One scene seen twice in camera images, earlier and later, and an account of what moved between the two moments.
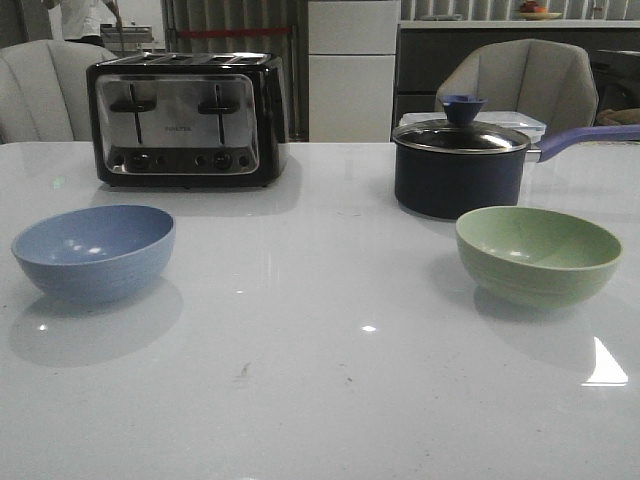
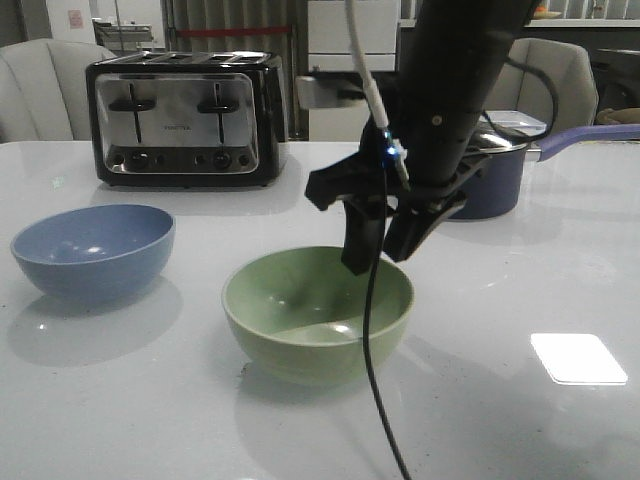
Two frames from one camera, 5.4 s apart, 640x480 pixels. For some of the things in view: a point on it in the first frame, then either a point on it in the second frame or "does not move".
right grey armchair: [551, 79] does not move
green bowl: [535, 257] -> [306, 317]
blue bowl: [96, 254] does not move
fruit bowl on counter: [531, 11] does not move
